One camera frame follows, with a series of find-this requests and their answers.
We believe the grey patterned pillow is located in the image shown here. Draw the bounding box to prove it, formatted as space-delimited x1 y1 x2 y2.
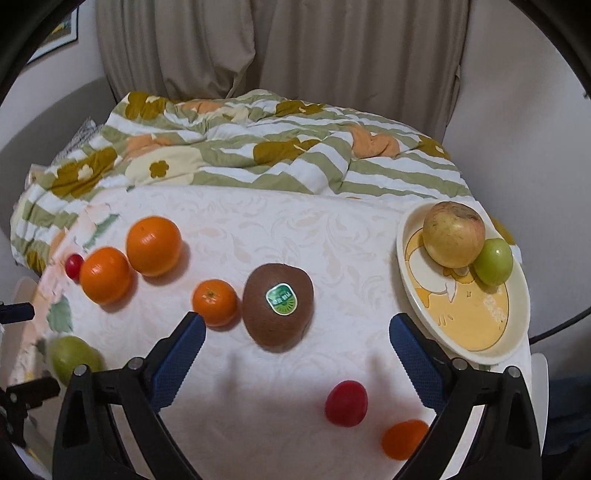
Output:
53 117 109 162

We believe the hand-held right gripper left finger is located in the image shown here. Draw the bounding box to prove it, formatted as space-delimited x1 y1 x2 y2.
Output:
53 311 207 480

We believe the framed wall picture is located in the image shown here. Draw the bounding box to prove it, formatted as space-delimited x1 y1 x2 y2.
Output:
28 7 79 63

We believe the cream plate with yellow print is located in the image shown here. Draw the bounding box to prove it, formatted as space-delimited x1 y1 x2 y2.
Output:
396 203 530 365

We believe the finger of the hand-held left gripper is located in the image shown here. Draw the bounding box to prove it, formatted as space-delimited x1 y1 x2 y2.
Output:
0 301 36 325
0 376 61 448

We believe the small orange kumquat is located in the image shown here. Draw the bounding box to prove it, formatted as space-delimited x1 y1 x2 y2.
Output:
381 420 430 461

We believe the small mandarin with green stem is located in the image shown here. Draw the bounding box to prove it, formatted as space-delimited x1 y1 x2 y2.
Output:
191 279 239 328

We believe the green striped floral quilt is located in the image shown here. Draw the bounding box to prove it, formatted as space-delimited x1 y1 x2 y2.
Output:
10 90 472 273

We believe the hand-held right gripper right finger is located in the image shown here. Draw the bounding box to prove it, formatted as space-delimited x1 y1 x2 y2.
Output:
389 313 542 480

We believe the yellow-red apple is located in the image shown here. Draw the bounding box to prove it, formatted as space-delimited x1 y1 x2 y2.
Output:
422 200 486 268

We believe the small green apple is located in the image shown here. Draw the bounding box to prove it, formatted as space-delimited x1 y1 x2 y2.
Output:
473 237 514 284

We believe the green pear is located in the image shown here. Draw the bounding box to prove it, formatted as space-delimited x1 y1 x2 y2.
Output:
48 336 105 386

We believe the brown kiwi with green sticker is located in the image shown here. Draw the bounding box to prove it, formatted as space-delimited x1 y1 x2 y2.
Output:
242 263 315 354

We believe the black cable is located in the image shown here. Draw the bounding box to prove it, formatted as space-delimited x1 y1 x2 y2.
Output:
529 307 591 344

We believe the beige curtain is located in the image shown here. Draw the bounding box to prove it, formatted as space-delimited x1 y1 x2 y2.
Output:
95 0 467 139

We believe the white floral bedsheet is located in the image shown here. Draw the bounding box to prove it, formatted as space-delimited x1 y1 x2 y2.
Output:
9 185 536 480

